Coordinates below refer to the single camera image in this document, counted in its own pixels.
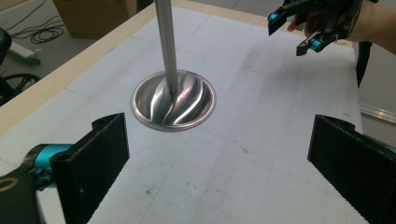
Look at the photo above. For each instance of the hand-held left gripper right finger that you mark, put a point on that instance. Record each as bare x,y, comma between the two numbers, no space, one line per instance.
358,168

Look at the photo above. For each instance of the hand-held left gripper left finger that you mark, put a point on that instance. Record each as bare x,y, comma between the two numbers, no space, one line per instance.
93,168

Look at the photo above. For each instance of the steel utensil stand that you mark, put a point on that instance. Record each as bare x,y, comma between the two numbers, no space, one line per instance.
168,46

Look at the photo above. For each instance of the office chair base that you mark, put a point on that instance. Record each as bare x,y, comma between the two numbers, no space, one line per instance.
9,84

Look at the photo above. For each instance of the brown cardboard box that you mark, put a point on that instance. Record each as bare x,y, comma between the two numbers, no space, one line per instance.
93,17

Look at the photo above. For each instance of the aluminium rail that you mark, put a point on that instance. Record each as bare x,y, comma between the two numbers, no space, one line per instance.
378,113

